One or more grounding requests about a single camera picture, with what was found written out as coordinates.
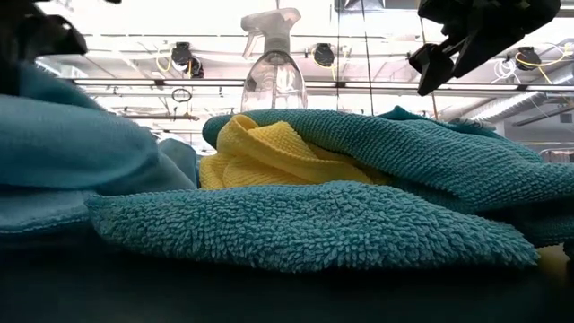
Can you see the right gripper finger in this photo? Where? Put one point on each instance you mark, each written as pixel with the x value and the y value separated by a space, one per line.
pixel 432 67
pixel 484 51

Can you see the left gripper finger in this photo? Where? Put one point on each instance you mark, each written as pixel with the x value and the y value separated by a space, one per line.
pixel 8 76

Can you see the blue microfiber towel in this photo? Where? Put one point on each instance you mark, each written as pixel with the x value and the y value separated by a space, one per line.
pixel 67 148

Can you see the yellow microfiber towel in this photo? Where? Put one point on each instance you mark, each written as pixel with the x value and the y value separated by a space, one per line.
pixel 558 260
pixel 269 152

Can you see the teal microfiber towel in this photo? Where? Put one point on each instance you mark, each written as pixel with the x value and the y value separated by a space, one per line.
pixel 314 224

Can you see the clear spray bottle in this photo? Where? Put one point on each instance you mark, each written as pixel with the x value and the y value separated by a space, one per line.
pixel 273 81

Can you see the white ceiling air duct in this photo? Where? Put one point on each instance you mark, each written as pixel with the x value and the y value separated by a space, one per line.
pixel 67 72

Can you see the silver ventilation duct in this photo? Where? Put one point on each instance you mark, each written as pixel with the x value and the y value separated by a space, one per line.
pixel 515 105

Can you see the long ceiling light rail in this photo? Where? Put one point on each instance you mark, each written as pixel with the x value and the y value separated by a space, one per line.
pixel 215 83

